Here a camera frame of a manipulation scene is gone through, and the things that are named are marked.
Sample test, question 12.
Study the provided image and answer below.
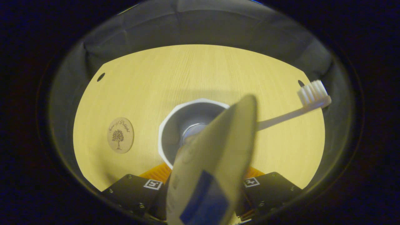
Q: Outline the round wooden coaster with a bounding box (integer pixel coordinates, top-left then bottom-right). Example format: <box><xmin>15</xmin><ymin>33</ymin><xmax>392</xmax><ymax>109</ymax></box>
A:
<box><xmin>107</xmin><ymin>117</ymin><xmax>135</xmax><ymax>154</ymax></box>

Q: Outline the white toothbrush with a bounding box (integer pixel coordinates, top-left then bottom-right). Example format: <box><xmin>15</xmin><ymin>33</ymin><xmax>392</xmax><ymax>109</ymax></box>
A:
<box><xmin>256</xmin><ymin>79</ymin><xmax>332</xmax><ymax>131</ymax></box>

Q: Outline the white cup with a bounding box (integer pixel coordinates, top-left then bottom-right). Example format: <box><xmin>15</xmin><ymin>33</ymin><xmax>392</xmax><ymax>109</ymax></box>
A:
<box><xmin>158</xmin><ymin>98</ymin><xmax>232</xmax><ymax>171</ymax></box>

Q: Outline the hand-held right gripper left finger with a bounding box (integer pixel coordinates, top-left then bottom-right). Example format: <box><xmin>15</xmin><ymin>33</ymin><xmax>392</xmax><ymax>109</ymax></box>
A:
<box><xmin>101</xmin><ymin>162</ymin><xmax>172</xmax><ymax>221</ymax></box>

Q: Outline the white toothpaste tube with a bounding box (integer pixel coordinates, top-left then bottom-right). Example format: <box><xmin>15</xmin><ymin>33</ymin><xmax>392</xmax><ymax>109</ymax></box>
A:
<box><xmin>166</xmin><ymin>94</ymin><xmax>258</xmax><ymax>225</ymax></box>

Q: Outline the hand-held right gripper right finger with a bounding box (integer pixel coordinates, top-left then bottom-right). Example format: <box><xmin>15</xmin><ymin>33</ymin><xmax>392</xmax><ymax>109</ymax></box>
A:
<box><xmin>236</xmin><ymin>167</ymin><xmax>303</xmax><ymax>223</ymax></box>

